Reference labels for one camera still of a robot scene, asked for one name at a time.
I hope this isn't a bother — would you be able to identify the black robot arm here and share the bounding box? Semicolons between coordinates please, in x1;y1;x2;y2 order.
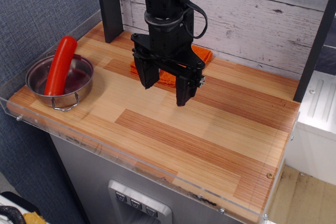
131;0;207;106

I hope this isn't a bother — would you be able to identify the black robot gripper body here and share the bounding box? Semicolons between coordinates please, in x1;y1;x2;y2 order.
131;8;205;87

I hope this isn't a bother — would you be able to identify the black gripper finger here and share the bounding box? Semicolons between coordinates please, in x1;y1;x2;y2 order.
175;76;197;106
133;53;160;89

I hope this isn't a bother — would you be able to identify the dark grey post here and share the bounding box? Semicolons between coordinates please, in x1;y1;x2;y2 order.
99;0;123;43
293;0;335;102

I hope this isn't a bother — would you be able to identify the black sleeved cable bundle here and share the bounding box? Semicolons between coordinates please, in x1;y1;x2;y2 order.
0;205;26;224

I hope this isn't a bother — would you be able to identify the dark grey right post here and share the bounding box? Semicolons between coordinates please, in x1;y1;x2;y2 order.
293;0;335;102

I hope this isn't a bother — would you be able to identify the red toy hot dog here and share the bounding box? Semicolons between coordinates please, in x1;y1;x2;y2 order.
44;36;77;96

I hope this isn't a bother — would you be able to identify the grey toy fridge cabinet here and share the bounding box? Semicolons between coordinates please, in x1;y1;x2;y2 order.
51;136;238;223

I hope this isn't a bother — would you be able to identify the clear acrylic edge guard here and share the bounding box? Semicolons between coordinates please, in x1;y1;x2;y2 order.
4;10;303;223

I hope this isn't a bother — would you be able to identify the silver dispenser button panel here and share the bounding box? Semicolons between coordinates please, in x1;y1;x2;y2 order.
108;179;173;223

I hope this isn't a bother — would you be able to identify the dark grey left post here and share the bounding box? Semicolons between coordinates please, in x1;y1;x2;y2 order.
99;0;123;43

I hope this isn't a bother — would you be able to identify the small stainless steel pot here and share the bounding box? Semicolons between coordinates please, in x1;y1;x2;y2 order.
25;51;93;111

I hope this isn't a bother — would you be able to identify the white cabinet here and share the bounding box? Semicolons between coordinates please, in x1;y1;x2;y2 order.
284;71;335;185

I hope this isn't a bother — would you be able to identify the orange knitted cloth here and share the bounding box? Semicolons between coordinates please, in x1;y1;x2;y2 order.
130;45;213;87

